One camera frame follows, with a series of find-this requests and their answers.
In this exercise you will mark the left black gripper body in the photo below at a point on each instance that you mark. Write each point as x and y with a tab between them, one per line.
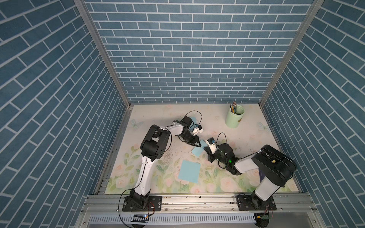
187	136

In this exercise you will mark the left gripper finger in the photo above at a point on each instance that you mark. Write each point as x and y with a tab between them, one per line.
198	142
191	142

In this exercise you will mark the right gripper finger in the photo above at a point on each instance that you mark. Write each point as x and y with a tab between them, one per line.
211	158
206	152

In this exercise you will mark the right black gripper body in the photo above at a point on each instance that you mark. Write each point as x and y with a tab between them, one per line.
217	155

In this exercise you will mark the light blue square paper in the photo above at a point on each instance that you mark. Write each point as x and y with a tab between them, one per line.
194	120

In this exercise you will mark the light blue paper front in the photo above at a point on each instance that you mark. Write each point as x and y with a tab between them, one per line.
189	171

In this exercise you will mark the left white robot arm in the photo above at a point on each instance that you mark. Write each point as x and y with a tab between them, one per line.
156	142

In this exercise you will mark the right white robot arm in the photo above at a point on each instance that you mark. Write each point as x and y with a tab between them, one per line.
276	167

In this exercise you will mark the floral table mat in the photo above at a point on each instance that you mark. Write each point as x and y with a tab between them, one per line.
252	134

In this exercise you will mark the green pen cup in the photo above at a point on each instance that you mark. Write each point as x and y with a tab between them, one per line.
234	116

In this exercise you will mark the coloured pencils in cup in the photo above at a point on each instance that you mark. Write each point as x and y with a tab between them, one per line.
233	107

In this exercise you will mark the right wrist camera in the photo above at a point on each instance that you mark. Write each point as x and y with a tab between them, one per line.
212	145

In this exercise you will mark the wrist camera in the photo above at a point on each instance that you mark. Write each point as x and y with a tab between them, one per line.
197	130
212	145

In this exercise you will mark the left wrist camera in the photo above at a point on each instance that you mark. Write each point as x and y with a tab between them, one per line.
197	130

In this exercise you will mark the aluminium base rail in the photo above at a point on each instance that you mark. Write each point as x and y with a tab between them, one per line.
204	202

